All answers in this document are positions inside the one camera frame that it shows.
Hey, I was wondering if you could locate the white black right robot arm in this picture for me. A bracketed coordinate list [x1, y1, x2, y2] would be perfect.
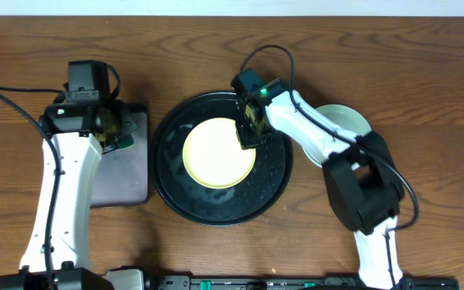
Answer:
[231, 72, 406, 289]

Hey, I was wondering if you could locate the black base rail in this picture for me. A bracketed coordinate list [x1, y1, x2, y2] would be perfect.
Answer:
[145, 275, 460, 290]

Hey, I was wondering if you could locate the black rectangular water tray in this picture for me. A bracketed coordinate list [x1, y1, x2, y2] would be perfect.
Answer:
[91, 103, 148, 208]

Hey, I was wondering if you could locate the round black tray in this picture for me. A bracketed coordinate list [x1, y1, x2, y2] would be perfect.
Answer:
[149, 90, 293, 226]

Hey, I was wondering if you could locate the green yellow sponge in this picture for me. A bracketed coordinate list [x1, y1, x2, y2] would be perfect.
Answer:
[115, 135, 135, 150]

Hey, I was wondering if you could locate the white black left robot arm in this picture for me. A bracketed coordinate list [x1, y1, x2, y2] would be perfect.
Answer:
[0, 99, 151, 289]

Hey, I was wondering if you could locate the yellow plate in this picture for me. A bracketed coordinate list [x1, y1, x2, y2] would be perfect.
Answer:
[182, 118, 256, 189]

